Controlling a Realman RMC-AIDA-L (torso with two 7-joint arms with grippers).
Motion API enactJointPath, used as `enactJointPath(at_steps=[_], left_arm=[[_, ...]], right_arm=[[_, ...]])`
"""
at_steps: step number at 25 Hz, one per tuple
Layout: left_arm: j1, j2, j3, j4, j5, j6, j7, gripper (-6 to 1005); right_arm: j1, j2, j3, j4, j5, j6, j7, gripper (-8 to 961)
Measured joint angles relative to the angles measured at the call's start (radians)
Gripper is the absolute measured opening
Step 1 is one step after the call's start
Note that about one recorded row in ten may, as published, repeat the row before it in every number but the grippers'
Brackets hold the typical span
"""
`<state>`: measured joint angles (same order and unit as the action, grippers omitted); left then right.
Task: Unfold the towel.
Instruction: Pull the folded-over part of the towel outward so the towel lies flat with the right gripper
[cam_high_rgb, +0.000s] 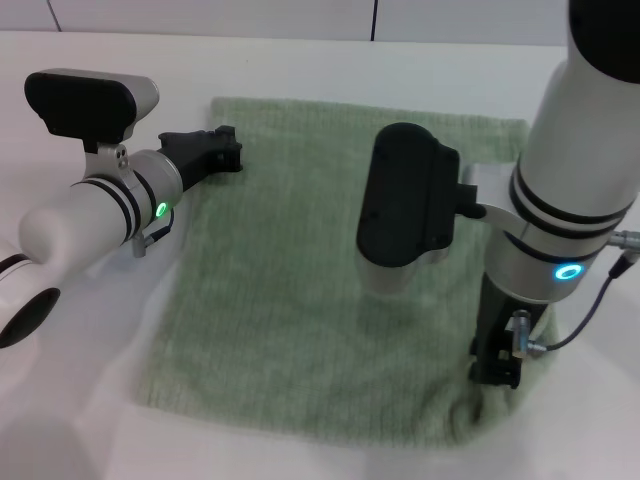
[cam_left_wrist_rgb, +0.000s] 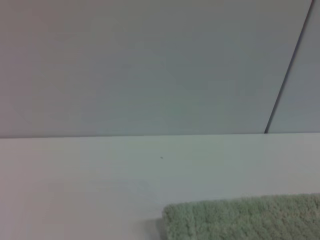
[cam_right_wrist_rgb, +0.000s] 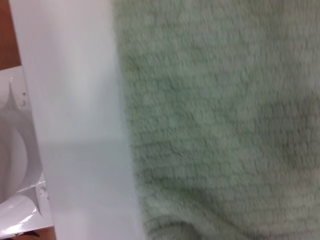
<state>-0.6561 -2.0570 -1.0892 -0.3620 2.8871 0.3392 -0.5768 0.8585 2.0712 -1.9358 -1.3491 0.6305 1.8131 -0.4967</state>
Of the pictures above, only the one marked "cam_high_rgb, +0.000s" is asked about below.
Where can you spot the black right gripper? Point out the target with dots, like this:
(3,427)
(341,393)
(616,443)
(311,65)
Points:
(495,330)

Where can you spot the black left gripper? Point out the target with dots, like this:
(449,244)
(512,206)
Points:
(197,152)

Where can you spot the green terry towel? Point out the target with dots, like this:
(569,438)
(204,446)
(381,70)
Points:
(280,300)

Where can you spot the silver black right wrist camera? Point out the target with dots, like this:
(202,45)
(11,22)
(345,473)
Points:
(405,200)

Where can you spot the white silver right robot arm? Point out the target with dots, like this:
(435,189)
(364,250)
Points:
(575,150)

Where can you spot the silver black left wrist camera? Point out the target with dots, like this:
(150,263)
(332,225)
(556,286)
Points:
(85,102)

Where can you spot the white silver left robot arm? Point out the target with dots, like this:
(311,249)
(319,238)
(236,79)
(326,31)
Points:
(80,225)

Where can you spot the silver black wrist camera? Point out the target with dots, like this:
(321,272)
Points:
(85,102)
(405,200)

